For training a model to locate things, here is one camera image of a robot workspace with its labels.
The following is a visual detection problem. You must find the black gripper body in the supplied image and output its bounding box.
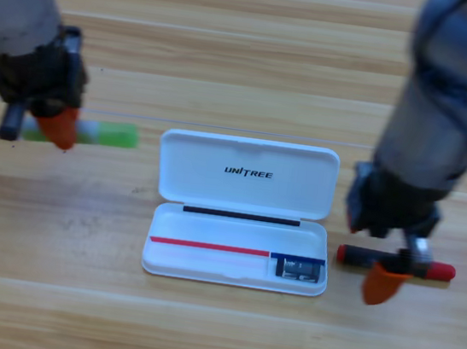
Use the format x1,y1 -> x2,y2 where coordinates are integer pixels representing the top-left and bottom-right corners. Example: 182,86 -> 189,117
0,16 -> 96,151
337,159 -> 448,279

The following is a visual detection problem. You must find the green highlighter marker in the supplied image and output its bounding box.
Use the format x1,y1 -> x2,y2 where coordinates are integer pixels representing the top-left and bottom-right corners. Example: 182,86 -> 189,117
20,110 -> 142,156

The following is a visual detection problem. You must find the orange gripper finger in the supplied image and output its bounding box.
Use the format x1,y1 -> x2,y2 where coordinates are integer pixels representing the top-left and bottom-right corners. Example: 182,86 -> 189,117
360,260 -> 415,311
32,103 -> 83,152
344,214 -> 361,235

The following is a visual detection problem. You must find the black marker with red cap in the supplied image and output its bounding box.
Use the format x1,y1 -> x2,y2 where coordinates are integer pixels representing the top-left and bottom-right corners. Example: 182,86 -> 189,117
335,242 -> 459,284

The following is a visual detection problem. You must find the white Unitree pencil case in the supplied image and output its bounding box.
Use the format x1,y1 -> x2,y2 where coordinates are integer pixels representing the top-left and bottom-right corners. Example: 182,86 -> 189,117
138,125 -> 345,300

